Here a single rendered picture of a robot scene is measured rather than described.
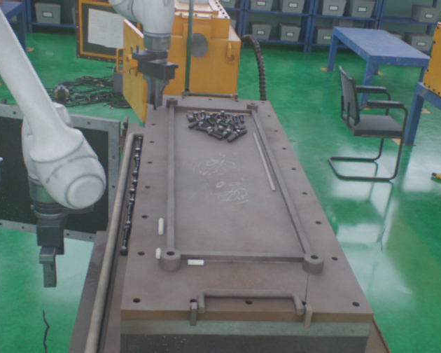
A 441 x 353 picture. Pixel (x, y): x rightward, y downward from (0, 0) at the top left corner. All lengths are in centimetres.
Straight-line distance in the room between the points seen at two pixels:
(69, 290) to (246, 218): 220
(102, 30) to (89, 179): 443
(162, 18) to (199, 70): 209
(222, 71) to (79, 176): 298
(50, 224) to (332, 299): 61
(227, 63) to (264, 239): 280
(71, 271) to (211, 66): 160
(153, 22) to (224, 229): 84
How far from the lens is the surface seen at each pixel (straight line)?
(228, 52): 389
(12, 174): 257
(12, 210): 265
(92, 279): 135
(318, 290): 113
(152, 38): 191
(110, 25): 542
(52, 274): 135
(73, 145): 109
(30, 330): 319
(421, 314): 359
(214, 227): 128
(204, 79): 398
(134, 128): 221
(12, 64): 110
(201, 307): 102
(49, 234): 131
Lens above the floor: 199
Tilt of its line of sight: 25 degrees down
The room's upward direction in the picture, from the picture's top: 6 degrees clockwise
